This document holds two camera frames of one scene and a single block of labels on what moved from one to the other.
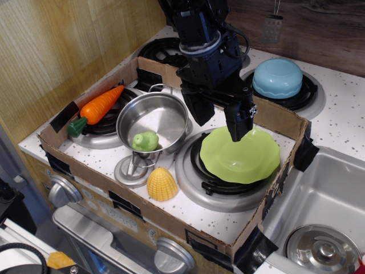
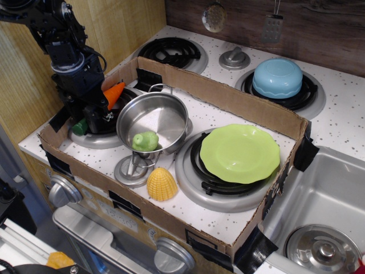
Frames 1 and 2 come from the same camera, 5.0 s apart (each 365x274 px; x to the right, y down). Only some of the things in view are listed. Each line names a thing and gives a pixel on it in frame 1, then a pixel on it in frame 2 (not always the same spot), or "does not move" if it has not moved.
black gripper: (217, 76) to (84, 88)
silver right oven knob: (172, 258) does not move
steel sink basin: (329, 190) does not move
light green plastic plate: (247, 160) does not move
